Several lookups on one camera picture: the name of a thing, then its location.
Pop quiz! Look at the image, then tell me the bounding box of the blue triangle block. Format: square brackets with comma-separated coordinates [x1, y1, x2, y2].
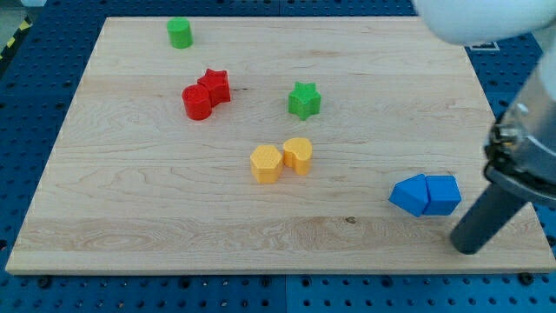
[388, 174, 429, 217]

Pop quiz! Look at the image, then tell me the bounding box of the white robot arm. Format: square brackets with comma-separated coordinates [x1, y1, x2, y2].
[413, 0, 555, 255]

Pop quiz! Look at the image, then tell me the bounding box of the green star block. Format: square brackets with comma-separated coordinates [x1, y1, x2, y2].
[288, 82, 321, 121]

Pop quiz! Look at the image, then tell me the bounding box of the green cylinder block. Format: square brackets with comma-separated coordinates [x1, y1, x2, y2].
[167, 17, 194, 49]

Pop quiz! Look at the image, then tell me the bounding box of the yellow heart block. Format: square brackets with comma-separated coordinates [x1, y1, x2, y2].
[282, 137, 313, 176]

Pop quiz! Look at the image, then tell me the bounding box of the blue cube block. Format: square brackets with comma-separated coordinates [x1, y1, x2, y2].
[424, 176, 461, 216]

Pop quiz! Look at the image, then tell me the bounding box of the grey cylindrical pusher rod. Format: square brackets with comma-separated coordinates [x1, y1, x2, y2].
[450, 183, 526, 255]

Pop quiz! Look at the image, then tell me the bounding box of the red star block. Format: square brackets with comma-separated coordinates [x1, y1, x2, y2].
[197, 69, 231, 107]

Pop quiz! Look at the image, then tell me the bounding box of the red cylinder block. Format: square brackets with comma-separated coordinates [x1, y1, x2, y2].
[182, 84, 212, 121]

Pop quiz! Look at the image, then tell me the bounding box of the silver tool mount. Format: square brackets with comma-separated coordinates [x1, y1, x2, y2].
[484, 67, 555, 207]

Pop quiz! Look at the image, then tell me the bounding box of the yellow hexagon block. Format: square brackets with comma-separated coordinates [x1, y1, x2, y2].
[250, 145, 283, 183]

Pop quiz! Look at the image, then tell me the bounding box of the wooden board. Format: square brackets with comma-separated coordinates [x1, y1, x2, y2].
[6, 17, 555, 275]

